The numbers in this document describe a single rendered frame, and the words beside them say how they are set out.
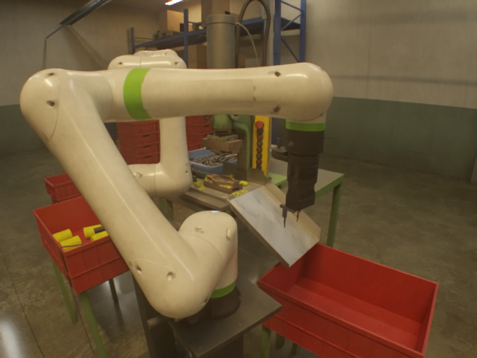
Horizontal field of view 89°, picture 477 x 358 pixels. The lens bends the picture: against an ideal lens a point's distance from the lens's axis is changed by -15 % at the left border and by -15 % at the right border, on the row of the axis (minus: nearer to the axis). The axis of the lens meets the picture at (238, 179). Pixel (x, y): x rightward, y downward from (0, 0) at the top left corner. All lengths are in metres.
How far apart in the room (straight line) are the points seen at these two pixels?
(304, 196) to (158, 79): 0.42
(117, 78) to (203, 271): 0.42
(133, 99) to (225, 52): 0.65
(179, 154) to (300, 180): 0.53
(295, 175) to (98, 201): 0.43
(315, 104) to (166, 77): 0.29
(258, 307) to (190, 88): 0.55
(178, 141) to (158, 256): 0.62
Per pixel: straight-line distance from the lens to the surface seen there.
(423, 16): 6.30
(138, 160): 4.43
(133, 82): 0.61
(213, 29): 1.21
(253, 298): 0.80
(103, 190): 0.49
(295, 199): 0.69
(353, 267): 1.36
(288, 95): 0.49
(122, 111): 0.63
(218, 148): 1.22
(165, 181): 1.06
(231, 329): 0.72
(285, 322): 1.15
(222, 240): 0.60
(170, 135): 1.04
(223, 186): 1.25
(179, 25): 8.87
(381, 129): 6.28
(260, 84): 0.51
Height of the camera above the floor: 1.45
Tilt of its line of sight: 18 degrees down
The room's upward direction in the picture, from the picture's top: straight up
